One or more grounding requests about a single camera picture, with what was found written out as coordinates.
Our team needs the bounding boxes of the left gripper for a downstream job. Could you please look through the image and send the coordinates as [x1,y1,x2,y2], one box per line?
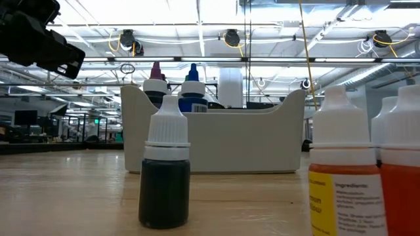
[0,0,86,79]

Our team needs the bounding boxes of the large purple-capped colouring bottle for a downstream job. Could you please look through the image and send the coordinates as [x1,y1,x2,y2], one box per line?
[142,61,170,109]

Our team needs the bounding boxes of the large black-capped colouring bottle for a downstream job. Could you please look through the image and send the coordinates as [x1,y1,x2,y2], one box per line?
[161,73,173,96]

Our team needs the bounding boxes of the large blue-capped colouring bottle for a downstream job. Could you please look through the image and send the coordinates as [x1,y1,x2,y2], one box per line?
[178,63,209,113]

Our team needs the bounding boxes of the grey plastic bin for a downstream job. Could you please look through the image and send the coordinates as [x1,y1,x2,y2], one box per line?
[120,84,307,174]

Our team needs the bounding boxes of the small yellow-labelled orange bottle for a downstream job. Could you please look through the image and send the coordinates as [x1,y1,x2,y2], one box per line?
[308,85,390,236]

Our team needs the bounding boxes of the small orange dropper bottle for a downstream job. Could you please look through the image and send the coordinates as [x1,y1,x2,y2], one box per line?
[379,84,420,236]

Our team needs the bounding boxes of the black monitor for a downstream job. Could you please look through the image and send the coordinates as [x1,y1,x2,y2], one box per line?
[14,109,39,127]

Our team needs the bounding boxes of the long ceiling light bar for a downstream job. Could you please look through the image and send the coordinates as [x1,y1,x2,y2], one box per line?
[0,56,420,64]

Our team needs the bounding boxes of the white round column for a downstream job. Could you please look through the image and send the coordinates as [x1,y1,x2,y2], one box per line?
[218,67,243,109]

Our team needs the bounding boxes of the black aluminium table frame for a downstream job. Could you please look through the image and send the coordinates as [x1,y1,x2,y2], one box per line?
[0,139,312,156]

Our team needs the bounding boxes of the black hanging cable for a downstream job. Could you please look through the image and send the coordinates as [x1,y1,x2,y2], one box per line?
[243,0,253,109]

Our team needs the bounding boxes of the yellow hanging cable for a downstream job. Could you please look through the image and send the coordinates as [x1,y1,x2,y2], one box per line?
[297,0,318,111]

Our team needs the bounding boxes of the silver ventilation duct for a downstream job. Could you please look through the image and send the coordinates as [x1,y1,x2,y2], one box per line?
[344,62,420,88]

